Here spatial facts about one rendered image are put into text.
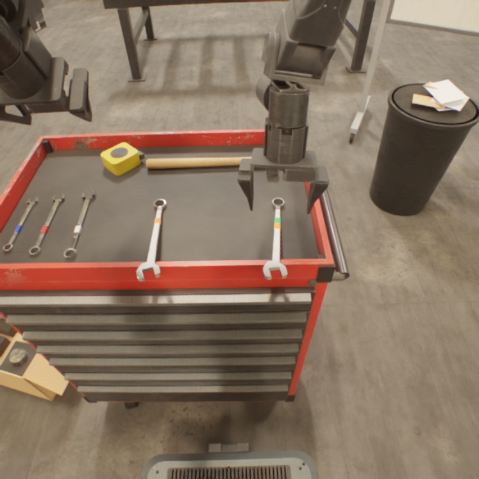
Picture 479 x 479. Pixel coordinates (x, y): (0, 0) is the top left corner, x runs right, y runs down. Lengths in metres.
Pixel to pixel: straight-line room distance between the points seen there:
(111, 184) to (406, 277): 1.50
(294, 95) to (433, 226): 1.85
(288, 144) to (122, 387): 0.93
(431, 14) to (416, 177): 1.07
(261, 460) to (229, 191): 0.79
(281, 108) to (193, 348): 0.61
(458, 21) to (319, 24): 2.25
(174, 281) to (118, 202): 0.27
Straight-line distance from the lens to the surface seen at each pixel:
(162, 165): 0.94
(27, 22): 0.56
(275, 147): 0.55
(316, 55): 0.52
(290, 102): 0.53
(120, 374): 1.13
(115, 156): 0.97
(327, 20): 0.48
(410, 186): 2.11
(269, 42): 0.52
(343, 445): 1.54
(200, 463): 1.23
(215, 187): 0.88
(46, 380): 1.53
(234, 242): 0.75
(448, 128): 1.90
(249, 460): 1.22
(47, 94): 0.54
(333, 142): 2.76
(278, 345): 0.91
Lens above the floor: 1.47
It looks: 48 degrees down
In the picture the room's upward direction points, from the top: 1 degrees counter-clockwise
